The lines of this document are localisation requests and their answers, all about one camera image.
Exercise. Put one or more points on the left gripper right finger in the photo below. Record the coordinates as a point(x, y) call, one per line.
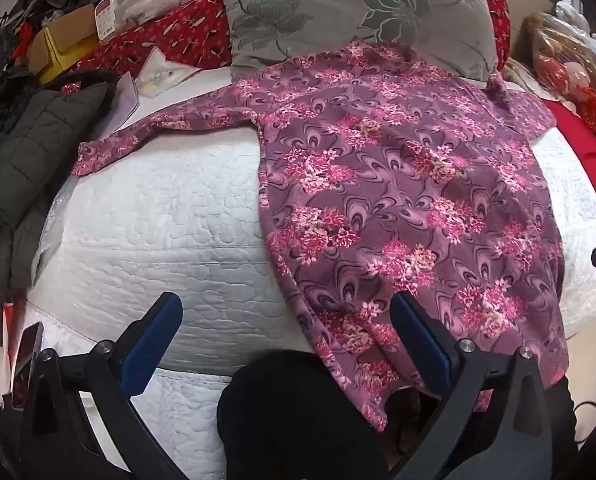
point(458, 371)

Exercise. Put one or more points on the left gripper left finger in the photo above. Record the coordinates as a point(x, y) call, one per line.
point(56, 437)

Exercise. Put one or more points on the purple floral shirt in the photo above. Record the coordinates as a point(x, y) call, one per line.
point(381, 173)

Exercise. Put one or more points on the pile of clothes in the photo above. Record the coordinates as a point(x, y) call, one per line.
point(19, 25)

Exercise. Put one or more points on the red blanket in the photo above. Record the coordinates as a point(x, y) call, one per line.
point(579, 136)

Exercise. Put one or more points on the plastic-wrapped doll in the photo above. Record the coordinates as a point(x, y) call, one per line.
point(564, 59)

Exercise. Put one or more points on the white quilted mattress cover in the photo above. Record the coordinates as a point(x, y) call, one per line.
point(181, 214)

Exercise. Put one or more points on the dark green puffer jacket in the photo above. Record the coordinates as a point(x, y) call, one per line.
point(39, 139)

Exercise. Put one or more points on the white paper sheets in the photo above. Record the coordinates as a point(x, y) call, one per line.
point(156, 76)

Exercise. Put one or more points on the yellow cardboard box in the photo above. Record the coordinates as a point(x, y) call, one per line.
point(62, 43)

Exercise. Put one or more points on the grey floral pillow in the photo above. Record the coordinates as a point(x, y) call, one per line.
point(456, 35)

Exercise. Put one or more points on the white plastic bag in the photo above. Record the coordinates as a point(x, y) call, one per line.
point(138, 12)

